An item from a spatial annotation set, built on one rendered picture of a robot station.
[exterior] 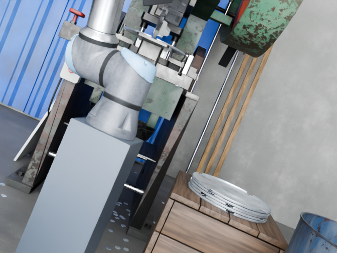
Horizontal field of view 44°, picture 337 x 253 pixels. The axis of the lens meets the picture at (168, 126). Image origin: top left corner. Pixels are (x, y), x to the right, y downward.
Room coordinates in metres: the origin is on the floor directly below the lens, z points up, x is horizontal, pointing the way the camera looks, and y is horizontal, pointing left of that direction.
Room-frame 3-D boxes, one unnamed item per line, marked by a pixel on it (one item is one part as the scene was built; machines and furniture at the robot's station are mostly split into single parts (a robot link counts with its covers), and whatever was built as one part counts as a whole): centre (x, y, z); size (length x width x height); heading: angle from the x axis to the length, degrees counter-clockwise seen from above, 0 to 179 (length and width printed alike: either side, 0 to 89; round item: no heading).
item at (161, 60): (2.00, 0.22, 0.72); 0.20 x 0.16 x 0.03; 94
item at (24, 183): (2.12, 0.49, 0.45); 0.92 x 0.12 x 0.90; 4
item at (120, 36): (1.99, 0.39, 0.76); 0.17 x 0.06 x 0.10; 94
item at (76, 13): (1.74, 0.53, 0.72); 0.07 x 0.06 x 0.08; 4
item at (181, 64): (2.01, 0.05, 0.76); 0.17 x 0.06 x 0.10; 94
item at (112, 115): (1.20, 0.15, 0.50); 0.15 x 0.15 x 0.10
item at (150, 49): (1.82, 0.20, 0.72); 0.25 x 0.14 x 0.14; 4
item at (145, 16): (2.00, 0.22, 0.86); 0.20 x 0.16 x 0.05; 94
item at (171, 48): (1.87, 0.21, 0.78); 0.29 x 0.29 x 0.01
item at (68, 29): (1.75, 0.51, 0.62); 0.10 x 0.06 x 0.20; 94
